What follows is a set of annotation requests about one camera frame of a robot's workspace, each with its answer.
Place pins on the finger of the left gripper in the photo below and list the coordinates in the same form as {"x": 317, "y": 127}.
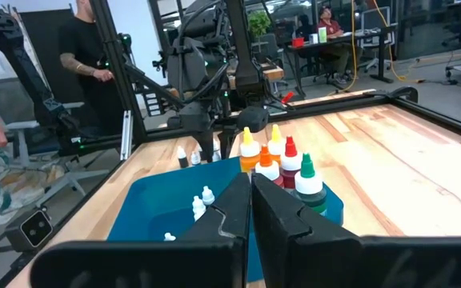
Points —
{"x": 252, "y": 119}
{"x": 198, "y": 120}

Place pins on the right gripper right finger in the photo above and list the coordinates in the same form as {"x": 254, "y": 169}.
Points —
{"x": 286, "y": 240}

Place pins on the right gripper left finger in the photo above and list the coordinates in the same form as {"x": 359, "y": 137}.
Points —
{"x": 214, "y": 240}

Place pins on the small dropper bottle blue label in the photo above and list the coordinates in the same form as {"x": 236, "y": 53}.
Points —
{"x": 208, "y": 197}

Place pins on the large orange-capped red bottle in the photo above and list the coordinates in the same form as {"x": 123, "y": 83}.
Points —
{"x": 268, "y": 170}

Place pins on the large red food coloring bottle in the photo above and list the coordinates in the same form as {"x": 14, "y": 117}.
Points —
{"x": 291, "y": 162}

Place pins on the large green food coloring bottle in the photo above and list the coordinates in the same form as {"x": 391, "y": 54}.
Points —
{"x": 309, "y": 186}

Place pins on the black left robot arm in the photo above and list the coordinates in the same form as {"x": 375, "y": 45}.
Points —
{"x": 198, "y": 68}

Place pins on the teal plastic bin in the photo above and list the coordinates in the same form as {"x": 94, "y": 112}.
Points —
{"x": 162, "y": 200}

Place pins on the short aluminium extrusion piece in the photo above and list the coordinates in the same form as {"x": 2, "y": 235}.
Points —
{"x": 126, "y": 136}

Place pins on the red container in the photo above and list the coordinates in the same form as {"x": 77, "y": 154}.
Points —
{"x": 297, "y": 42}

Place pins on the green potted plant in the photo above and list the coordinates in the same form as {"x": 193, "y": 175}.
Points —
{"x": 259, "y": 22}

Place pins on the green and white box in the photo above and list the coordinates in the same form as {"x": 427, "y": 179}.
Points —
{"x": 322, "y": 35}

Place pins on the person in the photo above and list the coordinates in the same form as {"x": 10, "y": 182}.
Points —
{"x": 330, "y": 28}
{"x": 82, "y": 40}

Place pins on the black office desk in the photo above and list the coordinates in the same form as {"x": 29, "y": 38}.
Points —
{"x": 346, "y": 40}

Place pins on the desk computer monitor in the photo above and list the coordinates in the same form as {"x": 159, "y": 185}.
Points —
{"x": 374, "y": 22}

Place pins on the black partition panel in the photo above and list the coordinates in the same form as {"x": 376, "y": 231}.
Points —
{"x": 50, "y": 40}

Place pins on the grey office chair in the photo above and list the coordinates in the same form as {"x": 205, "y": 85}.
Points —
{"x": 26, "y": 132}

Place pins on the floral patterned screen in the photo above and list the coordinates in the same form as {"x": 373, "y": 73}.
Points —
{"x": 6, "y": 192}

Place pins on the black aluminium table frame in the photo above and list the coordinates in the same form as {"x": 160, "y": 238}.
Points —
{"x": 116, "y": 60}

